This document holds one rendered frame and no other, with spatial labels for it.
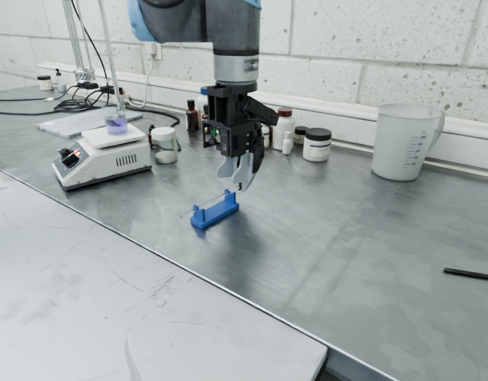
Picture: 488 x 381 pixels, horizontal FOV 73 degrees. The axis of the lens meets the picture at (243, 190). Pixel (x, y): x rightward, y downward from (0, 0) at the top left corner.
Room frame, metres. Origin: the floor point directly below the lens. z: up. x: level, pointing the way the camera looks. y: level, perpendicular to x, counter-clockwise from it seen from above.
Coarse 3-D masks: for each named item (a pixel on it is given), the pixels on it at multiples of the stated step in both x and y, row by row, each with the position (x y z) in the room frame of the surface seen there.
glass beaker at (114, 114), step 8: (104, 104) 0.76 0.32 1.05; (112, 104) 0.77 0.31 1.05; (120, 104) 0.74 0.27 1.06; (104, 112) 0.73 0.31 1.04; (112, 112) 0.72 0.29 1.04; (120, 112) 0.74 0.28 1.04; (104, 120) 0.73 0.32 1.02; (112, 120) 0.72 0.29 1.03; (120, 120) 0.73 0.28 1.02; (112, 128) 0.72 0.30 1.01; (120, 128) 0.73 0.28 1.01; (128, 128) 0.75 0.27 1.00
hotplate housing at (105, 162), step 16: (80, 144) 0.73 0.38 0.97; (128, 144) 0.72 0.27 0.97; (144, 144) 0.73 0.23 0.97; (96, 160) 0.66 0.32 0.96; (112, 160) 0.68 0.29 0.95; (128, 160) 0.70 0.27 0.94; (144, 160) 0.72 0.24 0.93; (80, 176) 0.64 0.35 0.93; (96, 176) 0.65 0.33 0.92; (112, 176) 0.68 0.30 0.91
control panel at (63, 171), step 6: (78, 144) 0.73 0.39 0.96; (78, 150) 0.70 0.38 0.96; (84, 150) 0.69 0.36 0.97; (60, 156) 0.72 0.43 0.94; (78, 156) 0.68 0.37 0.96; (84, 156) 0.67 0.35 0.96; (54, 162) 0.71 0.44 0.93; (60, 162) 0.69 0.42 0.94; (78, 162) 0.66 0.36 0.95; (60, 168) 0.67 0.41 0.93; (66, 168) 0.66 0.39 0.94; (72, 168) 0.64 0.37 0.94; (60, 174) 0.64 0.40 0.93; (66, 174) 0.63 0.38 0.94
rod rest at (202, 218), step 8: (224, 200) 0.56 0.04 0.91; (232, 200) 0.55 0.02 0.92; (208, 208) 0.54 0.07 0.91; (216, 208) 0.54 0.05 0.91; (224, 208) 0.54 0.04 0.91; (232, 208) 0.54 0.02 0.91; (192, 216) 0.51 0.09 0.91; (200, 216) 0.49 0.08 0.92; (208, 216) 0.51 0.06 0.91; (216, 216) 0.51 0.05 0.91; (200, 224) 0.48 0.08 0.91; (208, 224) 0.49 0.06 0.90
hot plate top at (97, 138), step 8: (104, 128) 0.79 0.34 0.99; (136, 128) 0.79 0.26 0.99; (88, 136) 0.72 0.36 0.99; (96, 136) 0.72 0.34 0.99; (104, 136) 0.72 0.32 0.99; (112, 136) 0.72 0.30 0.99; (120, 136) 0.72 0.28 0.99; (128, 136) 0.72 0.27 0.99; (136, 136) 0.72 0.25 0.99; (144, 136) 0.73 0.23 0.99; (96, 144) 0.67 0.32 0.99; (104, 144) 0.68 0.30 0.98; (112, 144) 0.69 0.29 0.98
